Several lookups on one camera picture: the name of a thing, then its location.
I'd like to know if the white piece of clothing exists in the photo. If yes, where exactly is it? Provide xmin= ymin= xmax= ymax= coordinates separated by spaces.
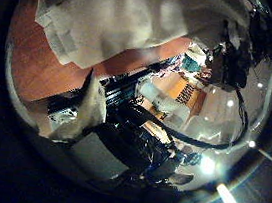
xmin=21 ymin=0 xmax=255 ymax=91

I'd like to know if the orange cardboard box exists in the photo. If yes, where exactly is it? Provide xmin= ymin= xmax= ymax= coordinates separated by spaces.
xmin=164 ymin=75 xmax=211 ymax=118

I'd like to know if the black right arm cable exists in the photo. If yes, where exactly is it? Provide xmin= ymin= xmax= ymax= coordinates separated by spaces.
xmin=122 ymin=75 xmax=254 ymax=156

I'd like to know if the black rack with teal lights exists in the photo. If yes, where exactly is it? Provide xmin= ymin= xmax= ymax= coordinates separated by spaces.
xmin=97 ymin=60 xmax=182 ymax=122

